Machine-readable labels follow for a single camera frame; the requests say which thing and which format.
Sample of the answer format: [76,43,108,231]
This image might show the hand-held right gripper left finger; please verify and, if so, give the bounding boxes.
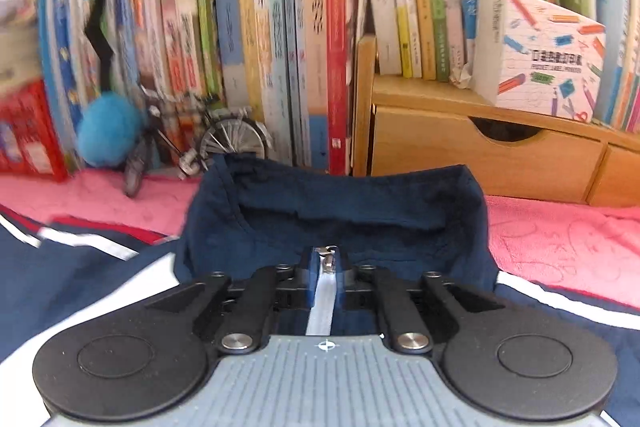
[147,246,321,355]

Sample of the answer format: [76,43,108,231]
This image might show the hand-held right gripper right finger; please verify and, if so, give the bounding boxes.
[333,248,506,355]

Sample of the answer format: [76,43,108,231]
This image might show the navy blue jacket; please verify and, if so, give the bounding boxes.
[0,154,640,427]

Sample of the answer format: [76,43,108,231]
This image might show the wooden desk shelf with drawers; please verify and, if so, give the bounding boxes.
[350,34,640,208]

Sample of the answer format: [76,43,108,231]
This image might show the miniature bicycle model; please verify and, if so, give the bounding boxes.
[122,84,274,198]

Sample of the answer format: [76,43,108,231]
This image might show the crumpled white paper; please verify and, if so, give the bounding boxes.
[449,62,477,91]

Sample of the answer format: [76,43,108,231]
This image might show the pink blanket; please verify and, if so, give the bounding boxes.
[0,167,640,310]

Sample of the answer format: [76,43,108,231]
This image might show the row of large picture books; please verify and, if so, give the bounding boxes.
[39,0,362,176]

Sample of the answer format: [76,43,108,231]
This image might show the blue fluffy pompom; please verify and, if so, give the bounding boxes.
[75,91,144,168]

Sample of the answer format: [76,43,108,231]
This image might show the white pencil-print box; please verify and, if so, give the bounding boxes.
[471,0,607,124]

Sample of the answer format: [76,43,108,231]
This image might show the red printed box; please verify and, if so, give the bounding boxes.
[0,78,69,184]

